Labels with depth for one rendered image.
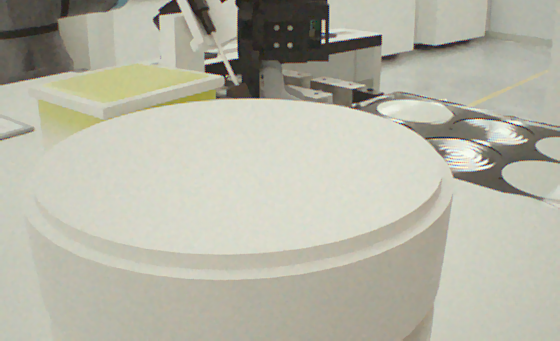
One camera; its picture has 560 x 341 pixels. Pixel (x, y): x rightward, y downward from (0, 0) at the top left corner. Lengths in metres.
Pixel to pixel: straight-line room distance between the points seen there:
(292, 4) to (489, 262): 0.31
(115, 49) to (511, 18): 6.62
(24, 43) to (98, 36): 2.84
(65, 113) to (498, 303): 0.21
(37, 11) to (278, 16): 0.61
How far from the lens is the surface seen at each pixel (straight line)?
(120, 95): 0.25
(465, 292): 0.23
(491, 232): 0.28
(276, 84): 0.51
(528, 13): 8.85
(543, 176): 0.55
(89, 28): 3.81
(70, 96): 0.26
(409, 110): 0.72
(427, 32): 7.05
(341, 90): 0.81
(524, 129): 0.70
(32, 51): 1.01
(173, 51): 0.43
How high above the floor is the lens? 1.09
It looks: 21 degrees down
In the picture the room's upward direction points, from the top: straight up
